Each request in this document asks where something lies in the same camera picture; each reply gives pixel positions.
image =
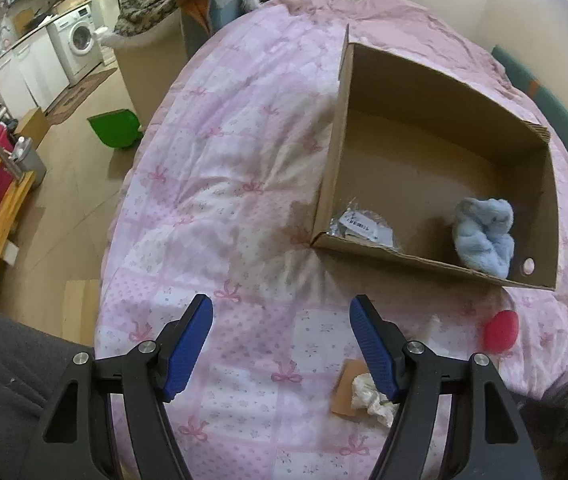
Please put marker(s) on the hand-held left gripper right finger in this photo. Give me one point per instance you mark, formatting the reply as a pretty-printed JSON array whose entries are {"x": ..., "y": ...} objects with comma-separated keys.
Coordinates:
[{"x": 374, "y": 347}]

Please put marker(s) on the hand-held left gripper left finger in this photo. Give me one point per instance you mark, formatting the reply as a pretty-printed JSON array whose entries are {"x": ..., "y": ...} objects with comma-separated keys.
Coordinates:
[{"x": 187, "y": 345}]

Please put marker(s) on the white tissue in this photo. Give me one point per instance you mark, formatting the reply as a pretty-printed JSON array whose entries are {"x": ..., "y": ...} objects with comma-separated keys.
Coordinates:
[{"x": 371, "y": 396}]

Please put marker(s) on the red round soft toy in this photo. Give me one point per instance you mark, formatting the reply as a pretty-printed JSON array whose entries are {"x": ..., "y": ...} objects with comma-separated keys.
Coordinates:
[{"x": 500, "y": 330}]

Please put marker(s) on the light blue plush toy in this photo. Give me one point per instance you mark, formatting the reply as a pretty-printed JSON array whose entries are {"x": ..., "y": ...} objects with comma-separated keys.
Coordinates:
[{"x": 484, "y": 236}]

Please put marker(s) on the brown cardboard piece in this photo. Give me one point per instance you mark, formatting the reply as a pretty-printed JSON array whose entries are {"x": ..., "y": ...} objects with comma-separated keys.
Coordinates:
[{"x": 344, "y": 390}]

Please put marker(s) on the clear plastic bag with label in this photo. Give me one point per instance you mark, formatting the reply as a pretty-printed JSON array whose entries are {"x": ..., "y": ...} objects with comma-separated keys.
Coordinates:
[{"x": 363, "y": 225}]

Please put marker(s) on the pink patterned bed quilt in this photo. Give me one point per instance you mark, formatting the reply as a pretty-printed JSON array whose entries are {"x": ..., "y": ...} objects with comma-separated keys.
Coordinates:
[{"x": 264, "y": 200}]

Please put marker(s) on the green plastic dustpan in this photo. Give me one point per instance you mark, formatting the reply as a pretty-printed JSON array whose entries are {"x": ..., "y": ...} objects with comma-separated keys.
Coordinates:
[{"x": 115, "y": 129}]

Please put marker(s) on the grey trash bin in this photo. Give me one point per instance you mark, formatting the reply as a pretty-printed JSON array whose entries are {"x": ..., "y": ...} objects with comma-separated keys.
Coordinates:
[{"x": 28, "y": 160}]

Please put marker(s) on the small cardboard box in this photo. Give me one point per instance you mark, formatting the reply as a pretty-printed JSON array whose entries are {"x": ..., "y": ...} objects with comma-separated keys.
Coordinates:
[{"x": 31, "y": 127}]

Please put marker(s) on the brown door mat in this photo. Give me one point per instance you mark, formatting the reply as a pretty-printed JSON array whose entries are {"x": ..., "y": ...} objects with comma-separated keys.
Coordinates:
[{"x": 80, "y": 95}]

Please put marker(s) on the beige armchair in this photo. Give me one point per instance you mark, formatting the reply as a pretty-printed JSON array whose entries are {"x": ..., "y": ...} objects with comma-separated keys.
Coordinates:
[{"x": 151, "y": 67}]

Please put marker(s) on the white kitchen cabinet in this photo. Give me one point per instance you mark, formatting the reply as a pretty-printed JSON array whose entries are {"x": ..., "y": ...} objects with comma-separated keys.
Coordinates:
[{"x": 19, "y": 72}]

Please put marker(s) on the white washing machine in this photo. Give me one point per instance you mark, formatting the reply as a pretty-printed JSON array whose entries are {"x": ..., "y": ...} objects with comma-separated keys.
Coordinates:
[{"x": 78, "y": 40}]

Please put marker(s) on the teal hooded jacket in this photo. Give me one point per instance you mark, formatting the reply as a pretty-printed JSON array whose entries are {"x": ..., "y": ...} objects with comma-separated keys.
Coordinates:
[{"x": 219, "y": 7}]

